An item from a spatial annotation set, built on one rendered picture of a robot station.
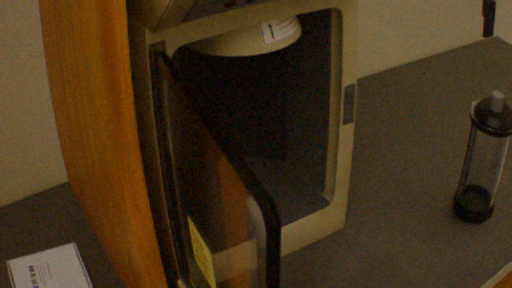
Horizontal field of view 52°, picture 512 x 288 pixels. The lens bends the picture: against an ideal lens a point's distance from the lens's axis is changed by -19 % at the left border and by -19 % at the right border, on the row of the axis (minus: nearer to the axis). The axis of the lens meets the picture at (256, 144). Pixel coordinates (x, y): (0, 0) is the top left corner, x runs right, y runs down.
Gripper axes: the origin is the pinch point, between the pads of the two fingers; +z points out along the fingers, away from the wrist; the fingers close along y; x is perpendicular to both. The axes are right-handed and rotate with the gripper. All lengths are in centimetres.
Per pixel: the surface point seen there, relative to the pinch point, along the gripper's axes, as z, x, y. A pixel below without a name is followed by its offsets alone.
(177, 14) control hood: -10, -55, -7
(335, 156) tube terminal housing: 25.0, -26.5, -15.0
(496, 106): 14.2, -1.0, 1.1
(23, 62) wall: 11, -70, -55
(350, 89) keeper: 10.9, -26.6, -12.2
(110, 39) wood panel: -12, -64, -3
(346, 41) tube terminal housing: 2.6, -27.5, -12.3
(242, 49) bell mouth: 1.0, -43.0, -14.7
